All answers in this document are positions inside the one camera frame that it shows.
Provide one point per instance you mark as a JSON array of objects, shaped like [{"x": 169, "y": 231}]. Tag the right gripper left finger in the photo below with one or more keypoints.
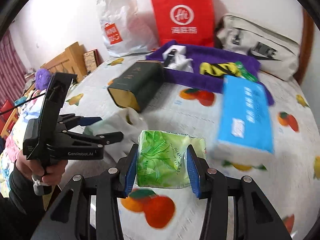
[{"x": 117, "y": 182}]

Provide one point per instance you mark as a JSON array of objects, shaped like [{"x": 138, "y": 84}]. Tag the dark green tea tin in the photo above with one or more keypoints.
[{"x": 135, "y": 87}]

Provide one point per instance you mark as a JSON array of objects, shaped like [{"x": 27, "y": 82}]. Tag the brown wooden door frame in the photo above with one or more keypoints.
[{"x": 305, "y": 47}]

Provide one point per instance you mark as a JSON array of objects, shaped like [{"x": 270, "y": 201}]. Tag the red Hi paper bag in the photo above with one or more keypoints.
[{"x": 185, "y": 21}]

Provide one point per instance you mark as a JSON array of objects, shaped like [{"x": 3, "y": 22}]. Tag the purple towel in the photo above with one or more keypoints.
[{"x": 201, "y": 54}]

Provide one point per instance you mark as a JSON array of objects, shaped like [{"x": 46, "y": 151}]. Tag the white Miniso plastic bag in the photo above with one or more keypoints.
[{"x": 124, "y": 33}]

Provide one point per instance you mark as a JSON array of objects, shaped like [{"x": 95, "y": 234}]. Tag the wooden bed headboard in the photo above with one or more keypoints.
[{"x": 70, "y": 61}]

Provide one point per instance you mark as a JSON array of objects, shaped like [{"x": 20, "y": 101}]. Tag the grey Nike pouch bag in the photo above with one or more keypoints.
[{"x": 277, "y": 54}]

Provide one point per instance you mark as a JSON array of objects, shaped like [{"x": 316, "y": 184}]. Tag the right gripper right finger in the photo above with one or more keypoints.
[{"x": 210, "y": 184}]

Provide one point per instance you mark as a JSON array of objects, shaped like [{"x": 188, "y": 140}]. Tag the purple plush toy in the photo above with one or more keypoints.
[{"x": 42, "y": 78}]

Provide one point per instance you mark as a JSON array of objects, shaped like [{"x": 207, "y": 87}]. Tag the fruit print tablecloth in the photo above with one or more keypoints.
[{"x": 286, "y": 177}]

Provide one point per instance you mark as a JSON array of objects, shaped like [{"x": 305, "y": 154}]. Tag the green pocket tissue pack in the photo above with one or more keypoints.
[{"x": 161, "y": 161}]

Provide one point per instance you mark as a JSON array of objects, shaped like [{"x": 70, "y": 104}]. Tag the person's left hand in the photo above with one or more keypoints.
[{"x": 51, "y": 176}]

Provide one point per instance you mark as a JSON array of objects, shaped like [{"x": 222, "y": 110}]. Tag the green wet wipe sachet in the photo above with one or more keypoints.
[{"x": 243, "y": 73}]

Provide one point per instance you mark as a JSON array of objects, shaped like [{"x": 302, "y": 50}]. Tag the patterned brown book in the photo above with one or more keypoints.
[{"x": 91, "y": 60}]

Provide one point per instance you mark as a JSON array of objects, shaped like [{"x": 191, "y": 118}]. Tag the blue tissue pack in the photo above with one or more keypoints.
[{"x": 245, "y": 131}]

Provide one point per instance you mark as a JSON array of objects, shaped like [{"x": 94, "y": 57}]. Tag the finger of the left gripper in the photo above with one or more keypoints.
[
  {"x": 77, "y": 141},
  {"x": 66, "y": 122}
]

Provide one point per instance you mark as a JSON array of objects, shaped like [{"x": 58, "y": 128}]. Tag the white sponge block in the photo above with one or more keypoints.
[{"x": 170, "y": 53}]

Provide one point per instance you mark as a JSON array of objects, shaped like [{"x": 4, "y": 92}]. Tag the yellow mesh pouch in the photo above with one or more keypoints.
[{"x": 218, "y": 69}]

